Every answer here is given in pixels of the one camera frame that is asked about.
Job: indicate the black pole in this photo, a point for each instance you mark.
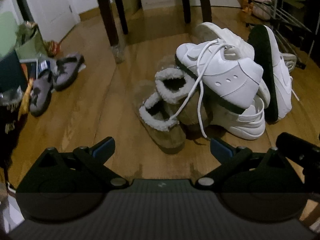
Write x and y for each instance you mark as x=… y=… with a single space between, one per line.
x=23 y=2

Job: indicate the pale green board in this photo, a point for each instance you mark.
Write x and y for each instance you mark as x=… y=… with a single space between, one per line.
x=8 y=35

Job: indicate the black printed bag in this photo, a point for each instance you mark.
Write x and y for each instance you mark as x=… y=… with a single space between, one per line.
x=10 y=130

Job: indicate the clear chair leg cover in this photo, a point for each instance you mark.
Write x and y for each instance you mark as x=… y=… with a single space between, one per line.
x=118 y=53

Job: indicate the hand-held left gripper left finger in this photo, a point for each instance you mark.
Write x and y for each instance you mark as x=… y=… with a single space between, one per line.
x=105 y=147

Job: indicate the grey black-soled sandal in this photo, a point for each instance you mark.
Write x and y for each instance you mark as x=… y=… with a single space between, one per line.
x=65 y=75
x=40 y=97

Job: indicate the dark blue box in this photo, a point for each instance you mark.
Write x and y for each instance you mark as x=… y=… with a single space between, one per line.
x=11 y=72

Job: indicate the tan fleece-lined slipper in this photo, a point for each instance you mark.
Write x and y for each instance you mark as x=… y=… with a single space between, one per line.
x=172 y=75
x=162 y=140

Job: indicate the orange red packet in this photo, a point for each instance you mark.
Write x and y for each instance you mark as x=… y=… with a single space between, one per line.
x=52 y=47

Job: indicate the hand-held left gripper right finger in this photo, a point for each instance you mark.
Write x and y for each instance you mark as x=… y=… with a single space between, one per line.
x=220 y=150

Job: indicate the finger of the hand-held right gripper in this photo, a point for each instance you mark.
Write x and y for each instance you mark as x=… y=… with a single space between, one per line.
x=295 y=146

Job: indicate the white platform clog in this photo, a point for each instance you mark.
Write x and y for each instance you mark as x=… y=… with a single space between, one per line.
x=232 y=40

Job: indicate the dark wooden table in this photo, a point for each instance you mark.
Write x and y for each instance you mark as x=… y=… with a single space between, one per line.
x=107 y=17

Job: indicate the pale plush toy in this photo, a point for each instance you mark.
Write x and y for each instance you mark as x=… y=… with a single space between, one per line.
x=261 y=5

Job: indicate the white clog purple charm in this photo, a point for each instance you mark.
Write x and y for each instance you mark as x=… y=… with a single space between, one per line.
x=240 y=127

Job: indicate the white paper sheet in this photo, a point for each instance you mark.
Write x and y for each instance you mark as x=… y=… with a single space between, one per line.
x=81 y=67

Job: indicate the shiny green gift bag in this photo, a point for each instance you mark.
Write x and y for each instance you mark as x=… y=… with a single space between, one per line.
x=32 y=47

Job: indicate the white door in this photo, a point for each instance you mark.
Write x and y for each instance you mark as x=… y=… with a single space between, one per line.
x=50 y=5

